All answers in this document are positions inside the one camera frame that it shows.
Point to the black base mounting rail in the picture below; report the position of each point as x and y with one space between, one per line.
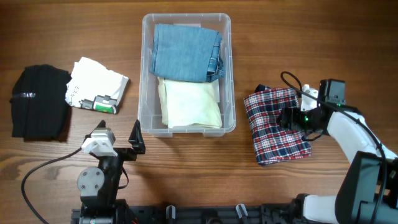
263 214

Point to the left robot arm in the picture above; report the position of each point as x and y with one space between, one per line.
99 185

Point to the blue denim jeans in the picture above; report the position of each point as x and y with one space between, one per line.
186 53

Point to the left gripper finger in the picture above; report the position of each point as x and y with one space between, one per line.
102 124
136 140

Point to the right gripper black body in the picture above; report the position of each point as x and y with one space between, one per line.
301 121

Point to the red navy plaid shirt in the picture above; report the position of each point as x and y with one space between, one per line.
272 144

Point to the clear plastic storage container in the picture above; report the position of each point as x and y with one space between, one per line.
149 108

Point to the cream cloth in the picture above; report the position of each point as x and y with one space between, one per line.
188 104

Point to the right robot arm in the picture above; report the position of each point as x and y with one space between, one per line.
368 193

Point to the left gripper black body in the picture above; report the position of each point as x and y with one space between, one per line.
126 154

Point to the folded black garment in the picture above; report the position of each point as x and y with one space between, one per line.
38 107

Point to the folded white graphic t-shirt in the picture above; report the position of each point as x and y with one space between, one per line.
94 87

